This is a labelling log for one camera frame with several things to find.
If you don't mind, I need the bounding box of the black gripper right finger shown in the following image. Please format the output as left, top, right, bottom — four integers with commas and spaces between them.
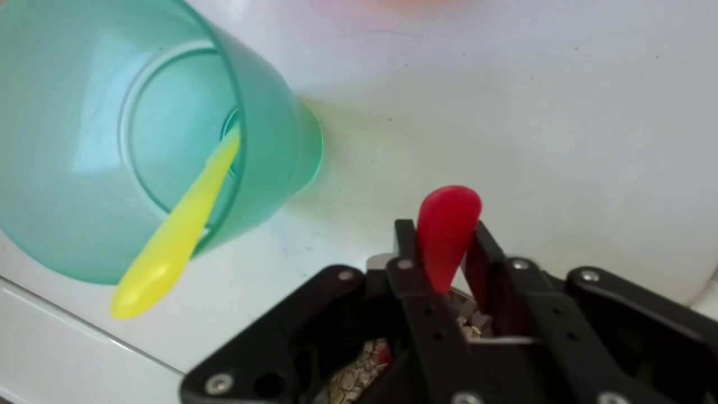
467, 220, 718, 404

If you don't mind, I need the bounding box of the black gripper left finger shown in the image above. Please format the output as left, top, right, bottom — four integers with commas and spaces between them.
176, 219, 479, 404

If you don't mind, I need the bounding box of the pink plastic spoon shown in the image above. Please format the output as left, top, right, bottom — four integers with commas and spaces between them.
415, 184, 485, 296

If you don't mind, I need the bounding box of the green translucent plastic cup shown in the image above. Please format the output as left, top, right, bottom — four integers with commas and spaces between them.
0, 0, 325, 288

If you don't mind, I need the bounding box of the white washer lid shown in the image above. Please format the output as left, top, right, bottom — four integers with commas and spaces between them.
0, 0, 718, 378

